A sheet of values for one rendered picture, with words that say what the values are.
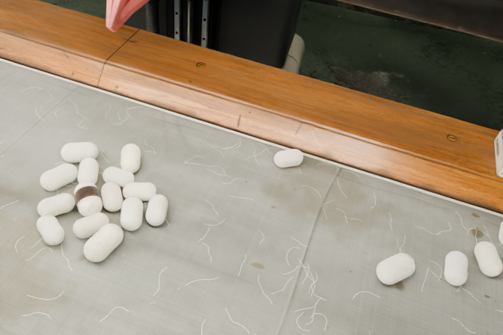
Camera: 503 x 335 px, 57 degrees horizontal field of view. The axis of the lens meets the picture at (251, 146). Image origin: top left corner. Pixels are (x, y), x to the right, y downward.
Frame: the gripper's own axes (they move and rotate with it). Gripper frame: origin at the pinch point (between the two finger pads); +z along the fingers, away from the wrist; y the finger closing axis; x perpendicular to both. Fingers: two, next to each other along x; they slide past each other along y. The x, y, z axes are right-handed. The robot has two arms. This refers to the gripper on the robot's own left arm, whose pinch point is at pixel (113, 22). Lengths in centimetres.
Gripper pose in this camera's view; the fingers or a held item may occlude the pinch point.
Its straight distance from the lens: 56.8
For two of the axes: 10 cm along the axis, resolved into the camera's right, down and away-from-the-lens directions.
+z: -3.3, 9.4, -0.8
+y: 9.4, 3.1, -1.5
